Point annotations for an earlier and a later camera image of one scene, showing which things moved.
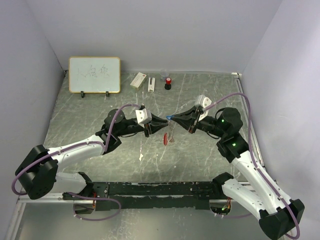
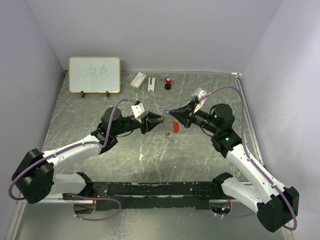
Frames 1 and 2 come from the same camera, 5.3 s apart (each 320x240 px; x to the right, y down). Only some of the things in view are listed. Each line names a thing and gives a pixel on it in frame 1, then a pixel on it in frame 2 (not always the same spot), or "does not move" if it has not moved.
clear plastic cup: (164, 74) does not move
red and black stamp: (167, 85) does not move
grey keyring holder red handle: (165, 139) to (175, 126)
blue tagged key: (169, 117) to (167, 111)
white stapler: (151, 86) does not move
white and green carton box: (138, 80) does not move
